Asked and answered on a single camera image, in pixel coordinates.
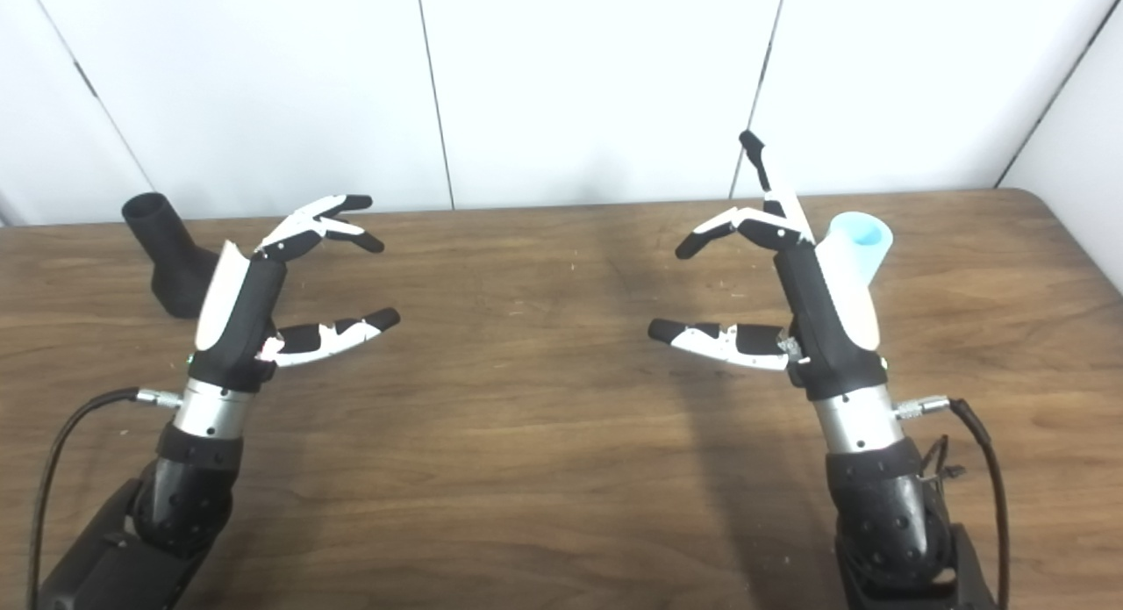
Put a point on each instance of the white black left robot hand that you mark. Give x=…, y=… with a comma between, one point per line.
x=237, y=312

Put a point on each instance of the black flared nozzle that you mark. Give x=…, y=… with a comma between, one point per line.
x=175, y=268

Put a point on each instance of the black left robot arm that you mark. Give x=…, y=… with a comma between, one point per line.
x=189, y=496

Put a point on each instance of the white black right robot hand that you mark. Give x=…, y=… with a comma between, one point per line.
x=820, y=329

